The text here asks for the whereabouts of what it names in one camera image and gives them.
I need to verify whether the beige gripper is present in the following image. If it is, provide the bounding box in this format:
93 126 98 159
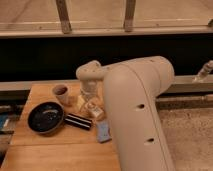
77 88 103 111

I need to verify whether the white plastic bottle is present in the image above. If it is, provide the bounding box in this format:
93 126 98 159
85 102 104 120

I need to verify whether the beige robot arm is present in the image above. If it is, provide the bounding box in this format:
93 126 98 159
76 56 175 171

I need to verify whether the small ceramic cup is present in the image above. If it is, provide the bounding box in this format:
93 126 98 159
52 85 69 105

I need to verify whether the dark ceramic bowl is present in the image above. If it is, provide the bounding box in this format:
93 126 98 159
28 102 64 134

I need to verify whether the black striped box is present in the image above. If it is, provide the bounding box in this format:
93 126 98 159
64 114 92 130

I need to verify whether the blue sponge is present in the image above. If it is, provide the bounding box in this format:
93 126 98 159
96 121 111 143

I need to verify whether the blue object at left edge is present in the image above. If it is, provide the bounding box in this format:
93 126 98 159
0 115 9 131

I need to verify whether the white fixture at right edge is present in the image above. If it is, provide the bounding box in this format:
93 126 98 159
194 60 213 82

